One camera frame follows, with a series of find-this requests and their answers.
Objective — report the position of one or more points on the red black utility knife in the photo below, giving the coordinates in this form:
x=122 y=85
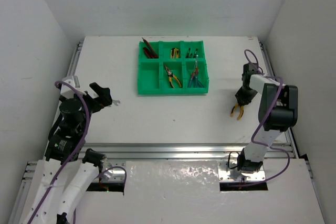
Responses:
x=150 y=48

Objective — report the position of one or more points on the small yellow black cutter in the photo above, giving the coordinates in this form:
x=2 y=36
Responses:
x=176 y=53

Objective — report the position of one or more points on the red black box cutter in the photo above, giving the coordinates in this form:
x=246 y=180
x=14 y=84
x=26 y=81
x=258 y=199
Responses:
x=148 y=53

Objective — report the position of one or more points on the silver open-end wrench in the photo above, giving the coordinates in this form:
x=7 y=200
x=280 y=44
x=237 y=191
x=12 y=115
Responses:
x=116 y=102

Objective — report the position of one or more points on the aluminium front rail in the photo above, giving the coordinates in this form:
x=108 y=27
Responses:
x=225 y=155

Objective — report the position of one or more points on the blue red handle screwdriver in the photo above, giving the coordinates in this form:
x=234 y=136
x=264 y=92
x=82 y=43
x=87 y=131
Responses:
x=193 y=82

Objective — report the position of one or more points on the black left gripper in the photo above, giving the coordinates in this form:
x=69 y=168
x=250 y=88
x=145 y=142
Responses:
x=100 y=97

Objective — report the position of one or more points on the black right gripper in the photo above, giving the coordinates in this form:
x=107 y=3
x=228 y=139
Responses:
x=247 y=100

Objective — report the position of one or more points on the yellow handle needle-nose pliers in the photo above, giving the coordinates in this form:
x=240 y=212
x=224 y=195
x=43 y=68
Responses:
x=172 y=77

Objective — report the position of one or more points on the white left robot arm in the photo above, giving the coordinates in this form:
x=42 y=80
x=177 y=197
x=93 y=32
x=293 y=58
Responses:
x=60 y=183

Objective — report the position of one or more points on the yellow black utility knife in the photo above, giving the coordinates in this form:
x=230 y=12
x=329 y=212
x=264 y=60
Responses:
x=172 y=53

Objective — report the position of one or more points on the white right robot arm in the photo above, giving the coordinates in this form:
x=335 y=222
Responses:
x=278 y=111

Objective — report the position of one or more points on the green six-compartment bin tray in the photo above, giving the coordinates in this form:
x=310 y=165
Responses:
x=152 y=77

